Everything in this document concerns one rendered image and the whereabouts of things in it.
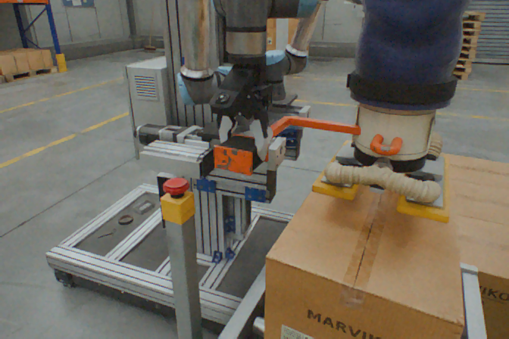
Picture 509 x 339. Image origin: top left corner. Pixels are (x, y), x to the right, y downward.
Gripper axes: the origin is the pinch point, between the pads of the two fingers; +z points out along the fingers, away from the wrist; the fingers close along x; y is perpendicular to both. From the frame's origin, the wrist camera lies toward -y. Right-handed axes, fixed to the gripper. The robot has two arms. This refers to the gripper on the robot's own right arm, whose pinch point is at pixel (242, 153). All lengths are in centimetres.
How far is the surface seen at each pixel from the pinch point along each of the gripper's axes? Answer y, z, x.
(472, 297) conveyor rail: 51, 60, -58
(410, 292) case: 4.0, 24.8, -36.4
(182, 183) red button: 6.1, 15.9, 22.1
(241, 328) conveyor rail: 6, 60, 4
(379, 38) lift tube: 21.0, -22.3, -21.1
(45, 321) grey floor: 6, 120, 118
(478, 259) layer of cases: 81, 65, -63
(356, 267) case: 6.1, 24.8, -25.3
